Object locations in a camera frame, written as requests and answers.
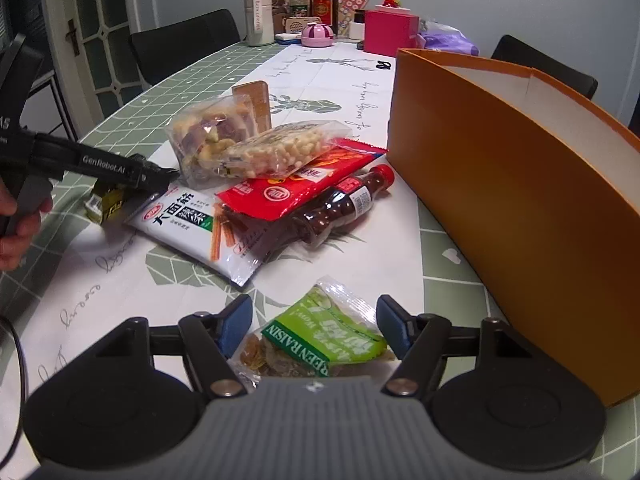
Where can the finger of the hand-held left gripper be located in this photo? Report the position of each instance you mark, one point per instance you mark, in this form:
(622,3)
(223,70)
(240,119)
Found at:
(155,172)

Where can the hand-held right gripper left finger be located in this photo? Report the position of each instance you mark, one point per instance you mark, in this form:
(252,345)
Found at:
(235,325)

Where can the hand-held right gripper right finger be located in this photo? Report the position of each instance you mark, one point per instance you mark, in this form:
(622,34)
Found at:
(395,327)

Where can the small green yellow packet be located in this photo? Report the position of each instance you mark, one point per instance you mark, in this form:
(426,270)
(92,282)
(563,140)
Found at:
(107,207)

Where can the clear bag of mixed nuts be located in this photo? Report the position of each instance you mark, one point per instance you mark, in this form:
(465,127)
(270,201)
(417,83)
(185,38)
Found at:
(210,130)

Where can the green raisin packet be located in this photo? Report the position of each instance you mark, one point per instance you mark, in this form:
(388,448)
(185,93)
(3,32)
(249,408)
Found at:
(320,332)

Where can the clear bag of peanuts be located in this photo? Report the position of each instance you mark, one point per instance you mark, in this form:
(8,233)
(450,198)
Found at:
(285,150)

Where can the brown sauce bottle red cap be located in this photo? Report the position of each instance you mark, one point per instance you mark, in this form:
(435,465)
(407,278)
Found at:
(345,205)

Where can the red snack packet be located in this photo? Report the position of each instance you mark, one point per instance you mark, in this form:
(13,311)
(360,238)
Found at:
(290,185)

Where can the orange cardboard box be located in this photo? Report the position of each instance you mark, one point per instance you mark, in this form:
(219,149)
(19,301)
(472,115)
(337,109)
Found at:
(500,170)

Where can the person's left hand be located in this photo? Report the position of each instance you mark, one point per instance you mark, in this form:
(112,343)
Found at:
(20,246)

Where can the white snack packet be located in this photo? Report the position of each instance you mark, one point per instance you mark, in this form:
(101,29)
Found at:
(185,230)

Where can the green checked tablecloth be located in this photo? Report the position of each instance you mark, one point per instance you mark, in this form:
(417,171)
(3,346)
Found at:
(145,105)

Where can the tan biscuit box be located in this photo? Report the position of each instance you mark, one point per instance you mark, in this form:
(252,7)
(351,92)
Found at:
(260,102)

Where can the door with glass panes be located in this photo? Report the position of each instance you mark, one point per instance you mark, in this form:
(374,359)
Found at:
(95,30)

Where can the black chair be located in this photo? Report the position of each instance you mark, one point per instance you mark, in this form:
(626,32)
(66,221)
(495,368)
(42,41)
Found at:
(185,42)
(545,67)

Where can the white bottle with pink lid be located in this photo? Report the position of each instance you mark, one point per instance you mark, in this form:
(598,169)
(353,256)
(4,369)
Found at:
(257,15)

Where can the small blue white case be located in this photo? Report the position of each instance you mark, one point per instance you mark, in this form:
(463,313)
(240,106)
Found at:
(287,38)

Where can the white printed table runner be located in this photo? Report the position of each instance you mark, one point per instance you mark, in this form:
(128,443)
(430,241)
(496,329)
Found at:
(325,80)

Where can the small beige radio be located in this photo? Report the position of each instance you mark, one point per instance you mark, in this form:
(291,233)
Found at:
(300,24)

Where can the pink round container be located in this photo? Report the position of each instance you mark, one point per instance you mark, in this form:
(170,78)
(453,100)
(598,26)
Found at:
(317,36)

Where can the clear water bottle green label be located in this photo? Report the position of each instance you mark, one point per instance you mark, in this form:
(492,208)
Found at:
(298,2)

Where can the dark brown glass bottle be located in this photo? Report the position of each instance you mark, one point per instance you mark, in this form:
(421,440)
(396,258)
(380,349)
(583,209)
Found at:
(323,7)

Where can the small white box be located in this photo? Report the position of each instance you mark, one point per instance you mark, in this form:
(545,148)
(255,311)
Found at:
(357,30)

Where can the dotted card sheets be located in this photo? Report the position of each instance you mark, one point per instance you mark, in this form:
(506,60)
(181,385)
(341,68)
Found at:
(350,2)

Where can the pink square box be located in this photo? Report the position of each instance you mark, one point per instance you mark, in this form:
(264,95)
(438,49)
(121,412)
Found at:
(390,32)

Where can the purple plastic bag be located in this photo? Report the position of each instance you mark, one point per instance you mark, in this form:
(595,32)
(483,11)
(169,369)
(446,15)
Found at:
(450,42)

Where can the white plate with red item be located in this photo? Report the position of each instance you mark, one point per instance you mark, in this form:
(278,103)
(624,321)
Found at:
(392,4)

